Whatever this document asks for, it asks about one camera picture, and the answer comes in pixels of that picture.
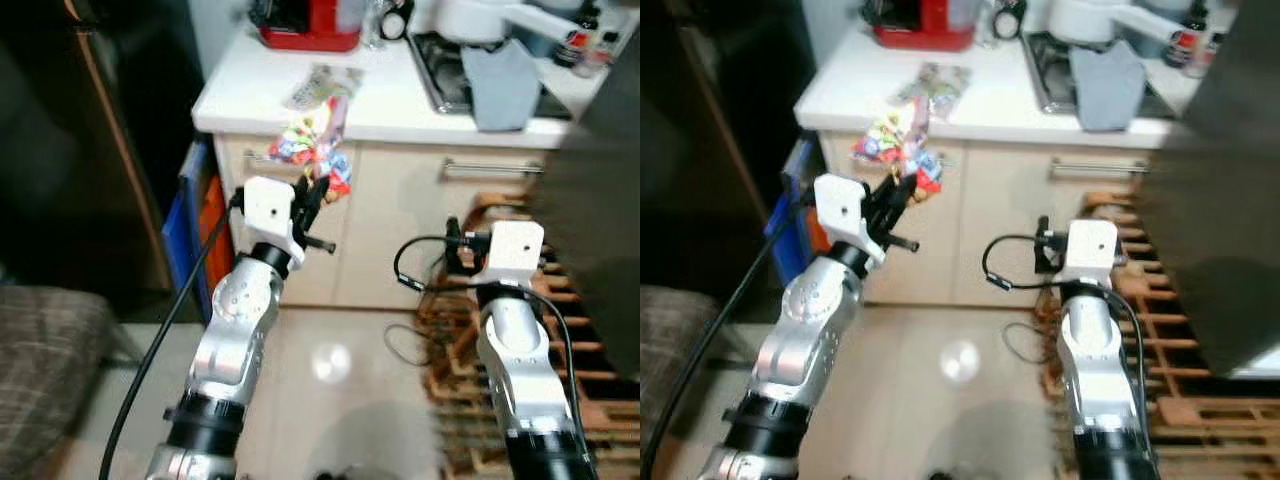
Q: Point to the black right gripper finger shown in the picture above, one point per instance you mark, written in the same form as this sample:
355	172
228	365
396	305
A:
1043	245
453	245

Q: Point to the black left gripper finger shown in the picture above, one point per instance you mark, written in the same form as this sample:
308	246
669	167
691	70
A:
904	194
884	196
320	196
303	198

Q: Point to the colourful snack packet bundle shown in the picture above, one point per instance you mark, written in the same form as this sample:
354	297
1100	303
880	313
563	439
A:
310	135
895	135

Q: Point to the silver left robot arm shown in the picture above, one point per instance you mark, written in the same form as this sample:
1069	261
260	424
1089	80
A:
235	330
810	330

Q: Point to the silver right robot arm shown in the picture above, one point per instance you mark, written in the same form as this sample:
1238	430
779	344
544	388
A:
1090	350
515	350

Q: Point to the silver fridge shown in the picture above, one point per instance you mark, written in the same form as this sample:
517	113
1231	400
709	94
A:
590	220
1220	200

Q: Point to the cream cabinet with white counter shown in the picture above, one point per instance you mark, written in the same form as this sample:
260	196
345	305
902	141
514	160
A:
1000	240
400	240

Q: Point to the orange board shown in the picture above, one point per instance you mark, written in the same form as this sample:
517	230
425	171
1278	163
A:
815	235
213	230

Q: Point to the pale snack packet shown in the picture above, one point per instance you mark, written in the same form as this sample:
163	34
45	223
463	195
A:
940	80
325	82

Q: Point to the wooden slatted pallet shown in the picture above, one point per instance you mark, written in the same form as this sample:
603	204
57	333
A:
470	400
1200	420

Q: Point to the red kitchen appliance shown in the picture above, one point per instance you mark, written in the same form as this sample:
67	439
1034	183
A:
925	35
310	35

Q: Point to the grey cloth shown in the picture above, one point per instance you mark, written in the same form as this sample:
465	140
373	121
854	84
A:
1108	90
503	90

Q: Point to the steel sink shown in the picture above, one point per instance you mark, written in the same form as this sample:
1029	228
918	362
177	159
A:
1050	80
440	80

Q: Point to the dark wooden wardrobe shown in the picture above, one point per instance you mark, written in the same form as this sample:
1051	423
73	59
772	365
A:
720	150
60	150

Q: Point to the black round container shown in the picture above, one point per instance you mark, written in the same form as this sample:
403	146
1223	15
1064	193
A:
396	20
1010	20

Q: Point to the grey plaid cushion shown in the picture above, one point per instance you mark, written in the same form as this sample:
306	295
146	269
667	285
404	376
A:
45	380
665	350

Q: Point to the white pot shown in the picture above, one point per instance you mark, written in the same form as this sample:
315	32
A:
1085	20
470	20

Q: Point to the dark bottle with red label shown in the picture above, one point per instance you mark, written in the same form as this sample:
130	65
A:
578	40
1187	40

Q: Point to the small sauce bottle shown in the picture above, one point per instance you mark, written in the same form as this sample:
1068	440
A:
607	52
1212	55

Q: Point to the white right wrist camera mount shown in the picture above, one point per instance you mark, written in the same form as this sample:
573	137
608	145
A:
510	250
1090	250

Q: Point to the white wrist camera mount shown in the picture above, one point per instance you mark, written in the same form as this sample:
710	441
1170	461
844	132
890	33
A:
510	250
268	210
840	205
1090	250

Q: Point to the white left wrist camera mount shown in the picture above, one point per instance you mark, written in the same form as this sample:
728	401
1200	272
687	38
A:
840	205
268	210

